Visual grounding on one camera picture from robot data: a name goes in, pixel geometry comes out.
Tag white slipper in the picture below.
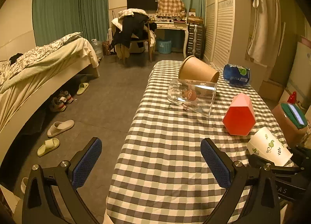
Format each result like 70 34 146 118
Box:
47 120 75 138

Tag white desk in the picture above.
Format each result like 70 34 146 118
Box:
155 20 189 59

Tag green curtain left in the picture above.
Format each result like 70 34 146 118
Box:
32 0 109 46

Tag white floral paper cup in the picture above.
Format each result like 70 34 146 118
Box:
247 127 293 166

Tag bed with floral bedding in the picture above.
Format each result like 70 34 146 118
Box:
1 32 99 160

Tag clear plastic cup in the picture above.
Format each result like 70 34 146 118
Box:
167 78 217 118

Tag cardboard box on floor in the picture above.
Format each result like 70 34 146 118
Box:
258 80 285 102

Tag pink hexagonal cup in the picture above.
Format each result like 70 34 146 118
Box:
222 92 256 136

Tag green slipper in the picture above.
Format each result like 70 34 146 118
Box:
76 82 89 95

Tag brown plastic stool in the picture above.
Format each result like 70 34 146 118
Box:
272 103 308 148

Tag black monitor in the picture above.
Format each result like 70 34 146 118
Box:
127 0 158 11

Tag yellow slipper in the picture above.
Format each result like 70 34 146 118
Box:
37 138 60 157

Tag blue laundry basket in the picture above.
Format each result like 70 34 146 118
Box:
157 39 172 55

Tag white small fridge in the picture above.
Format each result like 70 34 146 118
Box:
279 36 311 110

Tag white sneaker pair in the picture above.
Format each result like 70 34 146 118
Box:
49 90 73 112

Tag wooden chair with clothes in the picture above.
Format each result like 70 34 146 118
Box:
111 8 157 63

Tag brown kraft paper cup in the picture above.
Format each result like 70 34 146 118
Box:
178 56 219 83

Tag white louvered wardrobe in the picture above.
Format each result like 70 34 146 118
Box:
204 0 266 91

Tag large water jug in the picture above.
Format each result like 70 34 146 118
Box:
91 39 103 60

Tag green cushion pad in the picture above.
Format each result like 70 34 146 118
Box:
280 103 308 129

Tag red thermos bottle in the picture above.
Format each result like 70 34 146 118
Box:
287 91 297 104

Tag black suitcase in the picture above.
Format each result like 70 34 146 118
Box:
186 23 204 59

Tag plaid cloth cover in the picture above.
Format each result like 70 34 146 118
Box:
156 0 186 18

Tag hanging white towel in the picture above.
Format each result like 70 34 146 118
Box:
247 0 281 67

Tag checkered tablecloth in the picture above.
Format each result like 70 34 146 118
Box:
104 60 285 223

